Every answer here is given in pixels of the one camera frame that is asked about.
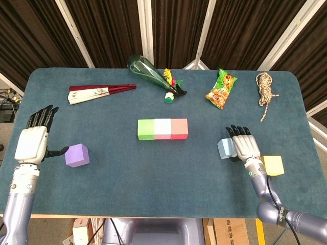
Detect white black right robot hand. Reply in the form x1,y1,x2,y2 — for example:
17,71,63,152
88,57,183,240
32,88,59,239
225,124,262,163

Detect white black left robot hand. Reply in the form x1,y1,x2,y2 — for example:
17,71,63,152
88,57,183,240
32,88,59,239
14,104,70,164

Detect light blue foam cube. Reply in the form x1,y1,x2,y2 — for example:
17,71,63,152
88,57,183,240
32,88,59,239
217,138,237,160

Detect red foam cube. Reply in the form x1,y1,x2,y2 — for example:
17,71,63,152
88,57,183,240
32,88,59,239
170,118,189,140

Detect pale pink foam cube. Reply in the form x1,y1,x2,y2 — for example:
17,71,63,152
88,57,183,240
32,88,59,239
154,118,172,140

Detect green foam cube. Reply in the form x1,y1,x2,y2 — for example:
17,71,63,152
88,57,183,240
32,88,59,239
137,118,156,141

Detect lavender robot base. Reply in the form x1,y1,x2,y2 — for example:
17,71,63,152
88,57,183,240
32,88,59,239
102,217,206,245

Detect yellow foam cube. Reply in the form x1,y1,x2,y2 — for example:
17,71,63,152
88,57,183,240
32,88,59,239
261,155,285,177

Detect black floor box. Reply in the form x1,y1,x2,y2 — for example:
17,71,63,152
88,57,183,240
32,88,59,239
0,106,15,123

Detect purple foam cube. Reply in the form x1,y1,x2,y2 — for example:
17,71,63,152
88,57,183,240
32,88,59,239
64,143,90,168

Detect green orange snack bag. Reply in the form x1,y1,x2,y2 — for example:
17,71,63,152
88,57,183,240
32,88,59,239
204,68,238,111

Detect folded red paper fan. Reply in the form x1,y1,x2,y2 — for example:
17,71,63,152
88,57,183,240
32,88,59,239
67,83,137,106

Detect brown cardboard box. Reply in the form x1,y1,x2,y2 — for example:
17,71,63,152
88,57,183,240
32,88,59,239
213,218,250,245

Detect colourful feather shuttlecock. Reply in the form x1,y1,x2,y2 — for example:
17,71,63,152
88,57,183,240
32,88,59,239
162,67,188,104

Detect teal table mat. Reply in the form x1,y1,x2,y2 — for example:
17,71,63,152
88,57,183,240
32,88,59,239
0,67,321,221

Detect white red cardboard box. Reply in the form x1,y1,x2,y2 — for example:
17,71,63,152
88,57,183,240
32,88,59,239
72,218,90,245

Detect brown curtain screen panel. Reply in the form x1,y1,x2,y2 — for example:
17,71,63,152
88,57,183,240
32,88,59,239
137,0,217,69
183,0,314,71
0,0,94,89
55,0,154,69
256,0,327,120

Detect green transparent bottle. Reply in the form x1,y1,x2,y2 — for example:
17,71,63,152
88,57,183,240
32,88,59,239
127,54,179,92

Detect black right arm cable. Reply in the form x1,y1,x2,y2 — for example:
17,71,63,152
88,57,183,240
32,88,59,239
265,175,301,245

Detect tangled floor cables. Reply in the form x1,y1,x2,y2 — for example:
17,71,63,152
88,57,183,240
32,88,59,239
0,88,20,106

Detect beige braided rope bundle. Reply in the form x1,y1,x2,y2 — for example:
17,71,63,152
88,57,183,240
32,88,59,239
255,71,280,124

